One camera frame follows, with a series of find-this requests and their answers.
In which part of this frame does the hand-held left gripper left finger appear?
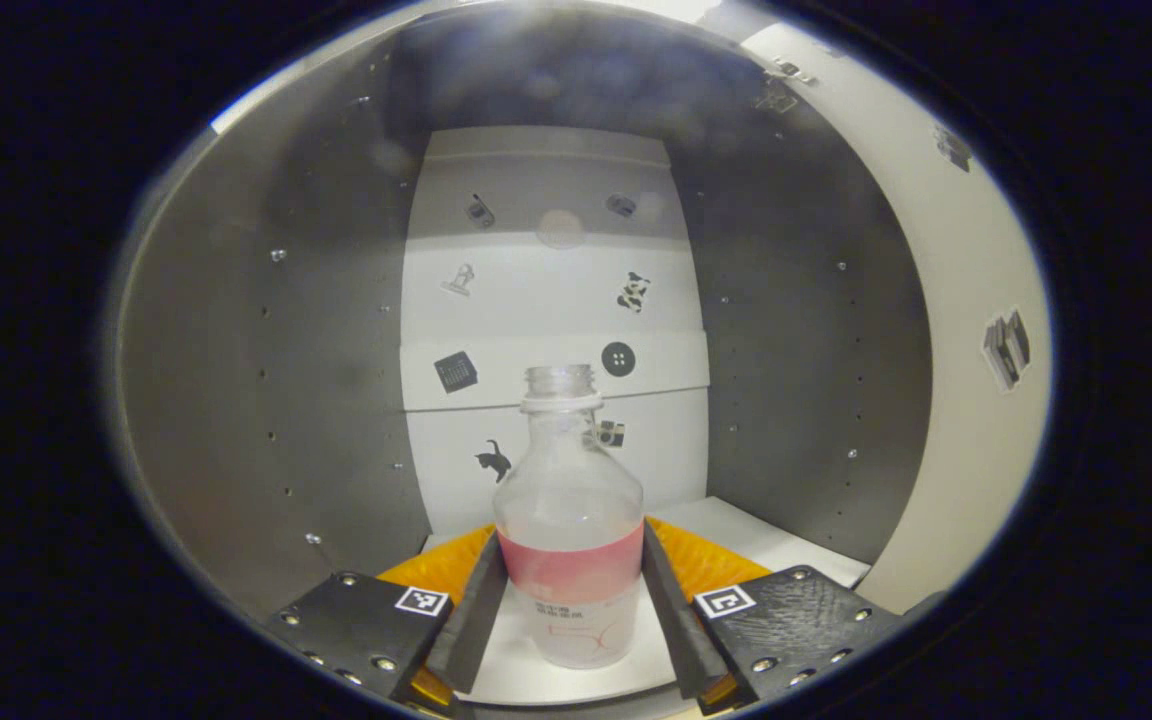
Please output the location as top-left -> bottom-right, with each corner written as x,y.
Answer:
269,524 -> 510,717

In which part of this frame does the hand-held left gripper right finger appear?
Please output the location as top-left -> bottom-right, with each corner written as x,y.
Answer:
640,518 -> 904,716

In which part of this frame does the frosted bottle with red label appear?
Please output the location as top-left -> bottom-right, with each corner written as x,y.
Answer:
493,365 -> 645,671

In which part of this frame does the dark grey cabinet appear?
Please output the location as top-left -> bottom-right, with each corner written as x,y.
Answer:
111,0 -> 937,706

